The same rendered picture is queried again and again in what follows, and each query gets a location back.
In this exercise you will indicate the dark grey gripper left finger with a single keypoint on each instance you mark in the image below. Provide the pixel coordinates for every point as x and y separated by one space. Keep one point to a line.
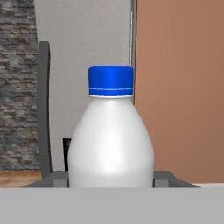
55 178

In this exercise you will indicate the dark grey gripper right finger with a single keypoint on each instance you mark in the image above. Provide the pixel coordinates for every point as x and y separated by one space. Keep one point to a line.
164 179

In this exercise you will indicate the white bottle with blue cap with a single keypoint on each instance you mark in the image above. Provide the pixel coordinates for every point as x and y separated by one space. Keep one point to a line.
110 143

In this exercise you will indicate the light grey fridge door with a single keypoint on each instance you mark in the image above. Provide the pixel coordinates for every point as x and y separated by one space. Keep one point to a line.
87 38

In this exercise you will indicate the brown cabinet side panel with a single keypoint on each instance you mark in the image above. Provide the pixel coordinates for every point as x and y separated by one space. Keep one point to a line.
183 87

